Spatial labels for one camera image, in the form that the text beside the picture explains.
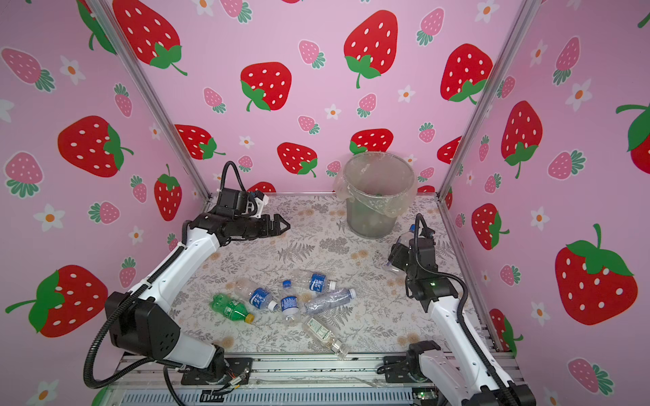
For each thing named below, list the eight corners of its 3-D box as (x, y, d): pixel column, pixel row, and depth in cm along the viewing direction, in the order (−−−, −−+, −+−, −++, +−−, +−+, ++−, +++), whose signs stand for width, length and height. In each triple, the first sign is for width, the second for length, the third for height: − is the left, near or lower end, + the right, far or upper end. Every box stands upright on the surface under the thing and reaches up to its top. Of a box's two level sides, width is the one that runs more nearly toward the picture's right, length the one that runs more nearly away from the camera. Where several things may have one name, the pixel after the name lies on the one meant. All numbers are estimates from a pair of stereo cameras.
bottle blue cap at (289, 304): (283, 327, 84) (280, 322, 80) (282, 285, 94) (280, 279, 89) (299, 324, 85) (298, 319, 80) (297, 283, 94) (295, 276, 90)
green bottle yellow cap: (212, 308, 87) (206, 303, 84) (222, 296, 90) (216, 290, 86) (248, 329, 83) (244, 324, 79) (257, 316, 86) (253, 310, 82)
